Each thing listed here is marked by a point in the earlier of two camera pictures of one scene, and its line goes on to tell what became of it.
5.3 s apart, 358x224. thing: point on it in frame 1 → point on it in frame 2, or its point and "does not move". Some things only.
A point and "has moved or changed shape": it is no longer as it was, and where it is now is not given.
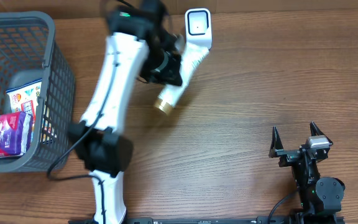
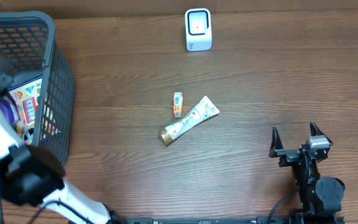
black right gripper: x=288 y=155 does not move
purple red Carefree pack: x=9 y=135 has moved or changed shape
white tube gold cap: x=191 y=58 → x=206 y=109
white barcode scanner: x=198 y=26 does not move
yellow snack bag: x=24 y=98 does not move
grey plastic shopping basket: x=17 y=49 does not move
